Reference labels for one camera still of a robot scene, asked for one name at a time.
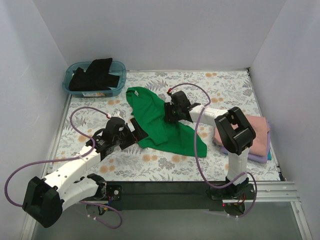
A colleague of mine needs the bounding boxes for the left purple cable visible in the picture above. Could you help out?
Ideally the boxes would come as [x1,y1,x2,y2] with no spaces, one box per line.
[4,106,124,230]

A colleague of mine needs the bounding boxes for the floral table mat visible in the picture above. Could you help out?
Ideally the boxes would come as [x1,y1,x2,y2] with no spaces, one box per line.
[48,70,281,182]

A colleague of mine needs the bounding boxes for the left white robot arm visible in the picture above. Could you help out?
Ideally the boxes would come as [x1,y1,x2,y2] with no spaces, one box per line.
[22,116,148,228]

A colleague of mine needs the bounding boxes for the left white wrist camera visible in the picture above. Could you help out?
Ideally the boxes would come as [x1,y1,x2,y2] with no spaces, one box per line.
[107,111,125,120]

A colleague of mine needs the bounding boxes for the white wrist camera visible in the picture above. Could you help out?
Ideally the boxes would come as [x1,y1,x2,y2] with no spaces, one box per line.
[167,88,175,105]
[107,111,125,120]

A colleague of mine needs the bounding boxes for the folded lilac t shirt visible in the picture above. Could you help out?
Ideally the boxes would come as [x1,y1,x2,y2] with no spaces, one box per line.
[219,119,272,165]

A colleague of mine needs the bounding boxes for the aluminium frame rail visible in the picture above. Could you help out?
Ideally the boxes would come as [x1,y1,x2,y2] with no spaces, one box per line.
[21,181,312,240]

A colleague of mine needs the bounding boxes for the folded pink t shirt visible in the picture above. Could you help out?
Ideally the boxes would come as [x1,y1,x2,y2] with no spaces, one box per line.
[213,114,271,157]

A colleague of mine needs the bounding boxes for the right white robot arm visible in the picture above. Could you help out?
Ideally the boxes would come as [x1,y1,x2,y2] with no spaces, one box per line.
[164,90,256,200]

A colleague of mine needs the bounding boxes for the purple cable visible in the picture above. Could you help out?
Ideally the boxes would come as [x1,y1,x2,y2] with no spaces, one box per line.
[4,106,124,230]
[167,83,258,218]

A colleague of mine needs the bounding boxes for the green t shirt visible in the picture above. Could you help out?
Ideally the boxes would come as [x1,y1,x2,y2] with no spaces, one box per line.
[126,86,195,157]

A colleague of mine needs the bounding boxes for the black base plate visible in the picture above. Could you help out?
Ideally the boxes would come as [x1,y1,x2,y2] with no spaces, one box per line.
[84,181,256,216]

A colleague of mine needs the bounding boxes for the teal plastic bin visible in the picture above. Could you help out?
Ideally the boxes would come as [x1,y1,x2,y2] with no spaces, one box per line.
[62,60,127,98]

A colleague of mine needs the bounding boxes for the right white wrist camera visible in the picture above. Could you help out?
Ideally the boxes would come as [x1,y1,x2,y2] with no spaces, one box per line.
[167,88,175,105]

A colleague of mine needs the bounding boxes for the black t shirt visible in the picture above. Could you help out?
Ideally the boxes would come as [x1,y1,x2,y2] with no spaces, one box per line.
[68,58,120,92]

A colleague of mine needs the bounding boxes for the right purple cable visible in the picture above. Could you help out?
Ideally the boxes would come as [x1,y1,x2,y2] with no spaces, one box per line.
[167,83,258,218]

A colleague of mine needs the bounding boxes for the folded teal t shirt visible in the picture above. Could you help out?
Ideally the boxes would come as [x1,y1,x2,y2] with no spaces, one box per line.
[267,151,272,161]

